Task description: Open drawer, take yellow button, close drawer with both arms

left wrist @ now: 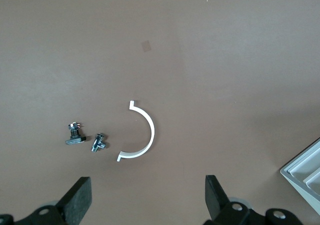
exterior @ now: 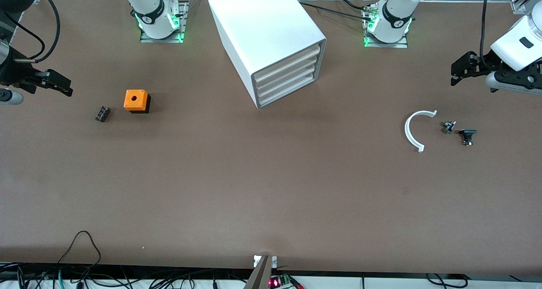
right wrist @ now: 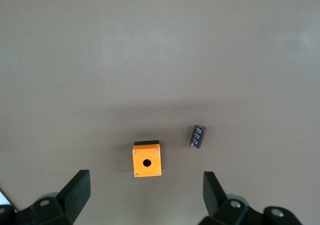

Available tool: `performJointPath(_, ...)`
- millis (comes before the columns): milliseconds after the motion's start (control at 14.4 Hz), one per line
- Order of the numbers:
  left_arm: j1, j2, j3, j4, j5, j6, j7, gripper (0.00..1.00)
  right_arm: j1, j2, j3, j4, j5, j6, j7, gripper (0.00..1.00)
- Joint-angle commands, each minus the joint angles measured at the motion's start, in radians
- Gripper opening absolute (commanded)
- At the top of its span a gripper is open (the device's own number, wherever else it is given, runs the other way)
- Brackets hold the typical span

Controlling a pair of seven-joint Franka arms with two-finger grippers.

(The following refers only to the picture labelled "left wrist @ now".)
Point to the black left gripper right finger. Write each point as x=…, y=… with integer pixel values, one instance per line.
x=215, y=197

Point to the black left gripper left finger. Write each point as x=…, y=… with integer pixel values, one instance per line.
x=77, y=197

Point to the white plastic drawer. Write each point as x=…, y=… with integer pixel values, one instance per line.
x=315, y=182
x=307, y=162

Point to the metal tee fitting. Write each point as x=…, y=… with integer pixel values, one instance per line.
x=97, y=143

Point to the black switch component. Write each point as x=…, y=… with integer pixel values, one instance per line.
x=75, y=141

